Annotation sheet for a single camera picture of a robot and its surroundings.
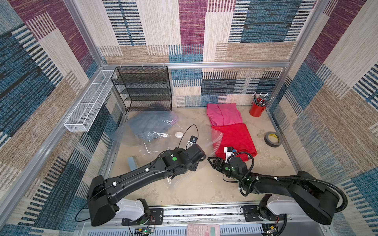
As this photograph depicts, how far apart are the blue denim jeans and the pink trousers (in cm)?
26

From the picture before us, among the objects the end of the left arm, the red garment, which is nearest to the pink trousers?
the red garment

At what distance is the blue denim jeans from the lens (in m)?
0.94

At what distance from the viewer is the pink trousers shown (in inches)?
41.9
